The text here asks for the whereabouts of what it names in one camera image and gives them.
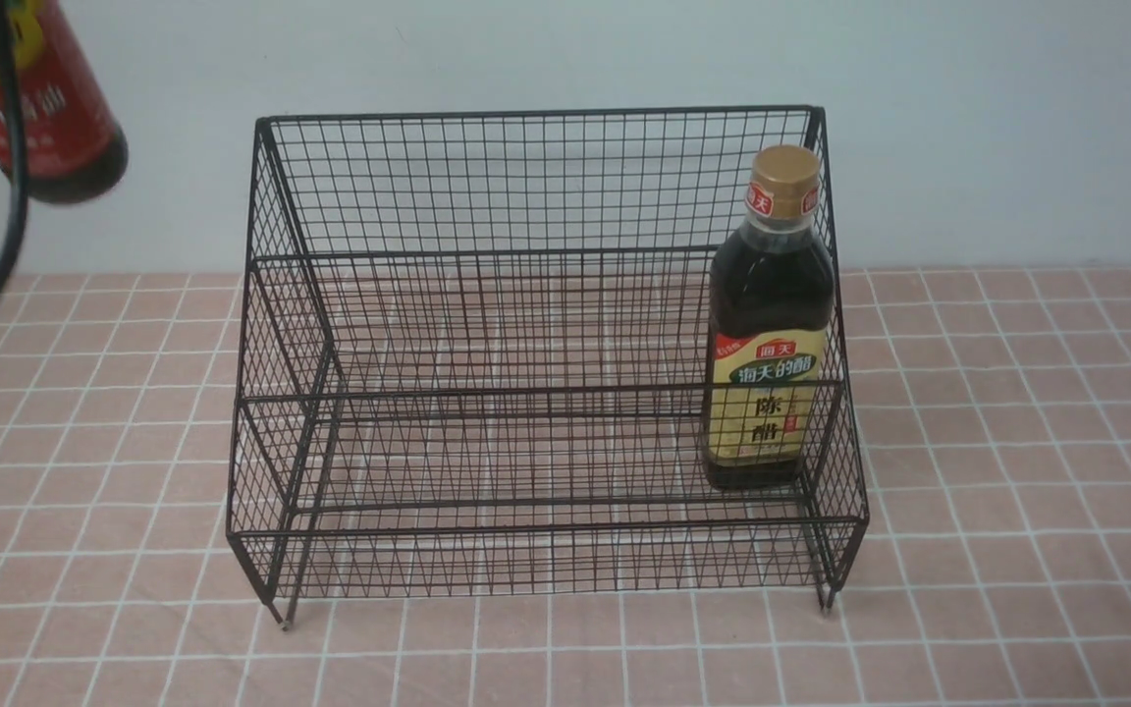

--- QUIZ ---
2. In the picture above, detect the pink checkered tablecloth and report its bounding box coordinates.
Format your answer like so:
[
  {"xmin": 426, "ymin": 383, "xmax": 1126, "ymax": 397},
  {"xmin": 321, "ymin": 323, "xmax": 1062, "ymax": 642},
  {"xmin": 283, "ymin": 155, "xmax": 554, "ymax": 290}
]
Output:
[{"xmin": 0, "ymin": 269, "xmax": 1131, "ymax": 706}]

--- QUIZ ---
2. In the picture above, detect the black wire mesh rack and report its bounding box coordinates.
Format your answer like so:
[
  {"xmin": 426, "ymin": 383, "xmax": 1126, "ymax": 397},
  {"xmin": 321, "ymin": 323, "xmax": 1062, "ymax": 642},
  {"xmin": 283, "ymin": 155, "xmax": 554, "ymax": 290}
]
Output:
[{"xmin": 226, "ymin": 104, "xmax": 870, "ymax": 627}]

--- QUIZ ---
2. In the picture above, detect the red-label soy sauce bottle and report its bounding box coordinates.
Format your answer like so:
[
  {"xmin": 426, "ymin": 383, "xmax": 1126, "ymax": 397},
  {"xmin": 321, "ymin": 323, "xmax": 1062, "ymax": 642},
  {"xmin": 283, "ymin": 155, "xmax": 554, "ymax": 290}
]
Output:
[{"xmin": 0, "ymin": 1, "xmax": 129, "ymax": 205}]

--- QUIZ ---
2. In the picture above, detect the gold-cap vinegar bottle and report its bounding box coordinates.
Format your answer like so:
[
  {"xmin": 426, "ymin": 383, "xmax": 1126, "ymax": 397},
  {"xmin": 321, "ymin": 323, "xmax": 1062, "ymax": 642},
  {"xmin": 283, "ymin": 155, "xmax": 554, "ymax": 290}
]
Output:
[{"xmin": 703, "ymin": 144, "xmax": 836, "ymax": 492}]

